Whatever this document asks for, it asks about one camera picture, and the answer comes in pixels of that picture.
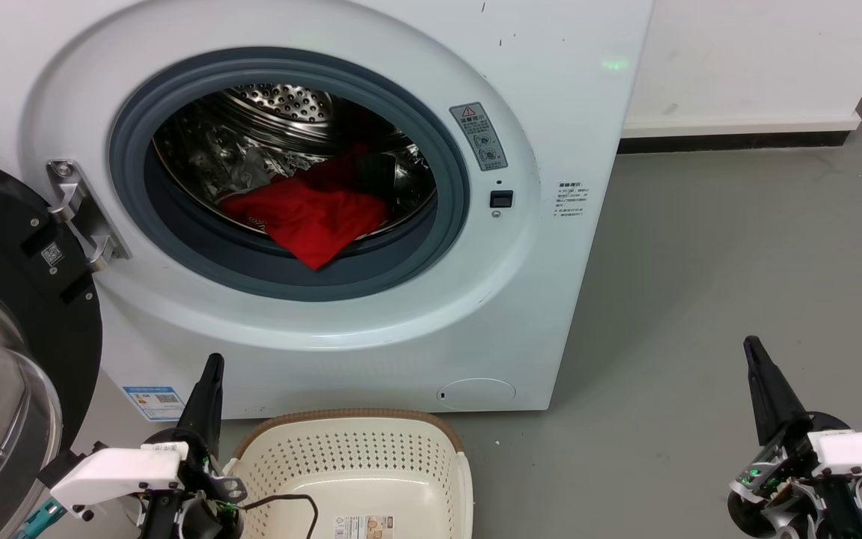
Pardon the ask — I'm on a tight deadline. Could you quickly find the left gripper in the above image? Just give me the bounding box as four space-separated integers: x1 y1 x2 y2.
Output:
135 353 247 539

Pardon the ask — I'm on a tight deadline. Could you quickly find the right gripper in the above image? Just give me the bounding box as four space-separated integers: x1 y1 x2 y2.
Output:
726 336 862 539

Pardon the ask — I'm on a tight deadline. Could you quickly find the cream perforated laundry basket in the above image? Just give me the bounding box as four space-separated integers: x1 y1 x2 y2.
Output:
222 409 474 539

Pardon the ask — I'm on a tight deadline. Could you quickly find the red cloth garment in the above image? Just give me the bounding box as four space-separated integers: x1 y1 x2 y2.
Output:
219 142 390 272

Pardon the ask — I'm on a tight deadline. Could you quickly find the stainless steel washing machine drum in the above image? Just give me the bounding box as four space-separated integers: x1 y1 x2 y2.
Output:
152 82 438 242

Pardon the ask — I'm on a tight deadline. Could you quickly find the blue energy label sticker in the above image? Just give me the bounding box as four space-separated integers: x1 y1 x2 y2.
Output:
123 386 187 422

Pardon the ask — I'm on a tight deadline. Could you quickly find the grey rubber door gasket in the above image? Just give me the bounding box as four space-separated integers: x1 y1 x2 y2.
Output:
108 46 471 303

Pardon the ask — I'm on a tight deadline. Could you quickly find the teal plastic connector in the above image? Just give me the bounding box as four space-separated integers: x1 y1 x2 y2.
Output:
15 500 67 539

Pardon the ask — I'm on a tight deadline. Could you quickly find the silver metal door hinge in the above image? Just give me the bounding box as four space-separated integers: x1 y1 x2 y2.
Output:
47 159 132 272

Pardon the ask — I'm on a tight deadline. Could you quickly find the round white filter cover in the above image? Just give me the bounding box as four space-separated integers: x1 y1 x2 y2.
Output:
436 377 517 412

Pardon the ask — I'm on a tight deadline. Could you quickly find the small printed text label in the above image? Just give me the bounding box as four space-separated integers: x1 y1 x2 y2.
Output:
554 180 592 220

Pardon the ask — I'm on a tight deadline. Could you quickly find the white front-load washing machine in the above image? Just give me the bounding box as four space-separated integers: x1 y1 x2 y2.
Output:
0 0 656 421

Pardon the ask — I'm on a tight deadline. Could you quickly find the grey warning sticker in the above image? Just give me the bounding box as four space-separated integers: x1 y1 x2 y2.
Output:
450 103 509 172

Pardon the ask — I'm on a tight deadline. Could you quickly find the thin black cable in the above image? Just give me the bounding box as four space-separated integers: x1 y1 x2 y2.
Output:
239 493 320 539

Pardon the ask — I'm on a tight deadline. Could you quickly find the white and black wall baseboard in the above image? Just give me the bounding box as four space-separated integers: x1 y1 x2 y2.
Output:
617 112 862 155

